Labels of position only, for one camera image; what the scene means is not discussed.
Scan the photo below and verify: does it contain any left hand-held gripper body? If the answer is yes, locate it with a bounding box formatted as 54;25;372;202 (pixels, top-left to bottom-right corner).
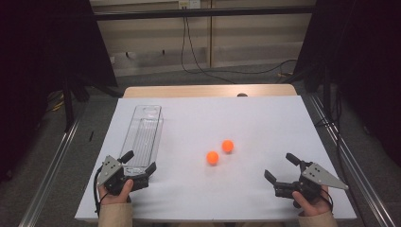
96;154;149;197

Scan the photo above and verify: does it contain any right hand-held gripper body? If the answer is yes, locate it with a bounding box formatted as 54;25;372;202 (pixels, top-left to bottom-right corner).
272;160;350;209

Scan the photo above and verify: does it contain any clear plastic box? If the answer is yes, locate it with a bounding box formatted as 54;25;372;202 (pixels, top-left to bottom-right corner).
119;104;165;177

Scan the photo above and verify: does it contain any orange ball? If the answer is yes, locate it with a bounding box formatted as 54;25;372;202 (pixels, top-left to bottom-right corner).
220;139;235;154
205;150;220;166

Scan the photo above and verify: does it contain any person's left hand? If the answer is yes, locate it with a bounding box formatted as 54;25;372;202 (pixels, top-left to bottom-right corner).
97;179;135;206

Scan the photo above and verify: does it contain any person's right hand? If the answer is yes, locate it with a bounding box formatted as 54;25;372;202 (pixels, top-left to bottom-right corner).
291;185;334;218

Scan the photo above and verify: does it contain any white table board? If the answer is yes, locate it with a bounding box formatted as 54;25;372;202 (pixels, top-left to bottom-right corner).
75;95;357;221

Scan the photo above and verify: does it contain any black metal stand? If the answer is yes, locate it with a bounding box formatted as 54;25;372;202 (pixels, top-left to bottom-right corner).
61;75;93;133

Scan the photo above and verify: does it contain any dark curtain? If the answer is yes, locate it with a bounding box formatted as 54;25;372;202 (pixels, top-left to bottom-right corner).
294;0;401;168
0;0;119;183

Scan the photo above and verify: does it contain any black horizontal bar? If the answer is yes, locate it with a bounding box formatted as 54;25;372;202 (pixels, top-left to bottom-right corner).
93;6;316;22

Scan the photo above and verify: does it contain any left hand-held gripper black cable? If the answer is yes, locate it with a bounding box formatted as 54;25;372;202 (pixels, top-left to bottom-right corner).
93;166;110;217

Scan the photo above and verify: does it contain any hand-held gripper black cable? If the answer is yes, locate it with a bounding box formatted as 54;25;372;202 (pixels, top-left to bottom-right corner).
321;187;335;212
93;166;110;217

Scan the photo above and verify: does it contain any right hand-held gripper black cable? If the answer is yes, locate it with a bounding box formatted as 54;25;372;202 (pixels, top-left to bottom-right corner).
321;187;335;212

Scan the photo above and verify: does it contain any metal floor rail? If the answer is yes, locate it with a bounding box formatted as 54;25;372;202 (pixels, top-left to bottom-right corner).
18;116;83;227
308;94;396;227

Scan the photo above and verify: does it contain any yellow floor cable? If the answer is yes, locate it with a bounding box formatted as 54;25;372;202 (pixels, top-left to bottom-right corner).
46;91;65;113

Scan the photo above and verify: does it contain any black wall cable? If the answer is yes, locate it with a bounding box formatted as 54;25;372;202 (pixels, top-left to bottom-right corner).
184;16;299;76
180;16;236;85

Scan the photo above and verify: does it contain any white wall socket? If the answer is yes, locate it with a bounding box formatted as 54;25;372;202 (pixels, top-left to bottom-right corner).
178;0;201;9

